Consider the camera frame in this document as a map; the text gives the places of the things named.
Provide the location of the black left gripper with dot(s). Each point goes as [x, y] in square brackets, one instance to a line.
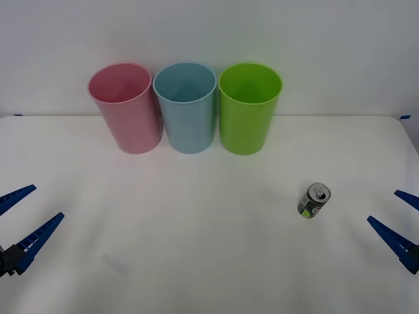
[4, 263]

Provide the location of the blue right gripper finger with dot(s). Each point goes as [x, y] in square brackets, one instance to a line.
[409, 198]
[397, 242]

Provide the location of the black drink can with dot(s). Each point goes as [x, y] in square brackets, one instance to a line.
[311, 204]

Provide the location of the pink plastic waste bin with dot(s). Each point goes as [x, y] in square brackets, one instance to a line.
[131, 124]

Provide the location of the green plastic waste bin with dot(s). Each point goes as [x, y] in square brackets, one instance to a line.
[244, 131]

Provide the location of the pale blue plastic waste bin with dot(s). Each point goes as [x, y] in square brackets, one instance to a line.
[190, 127]

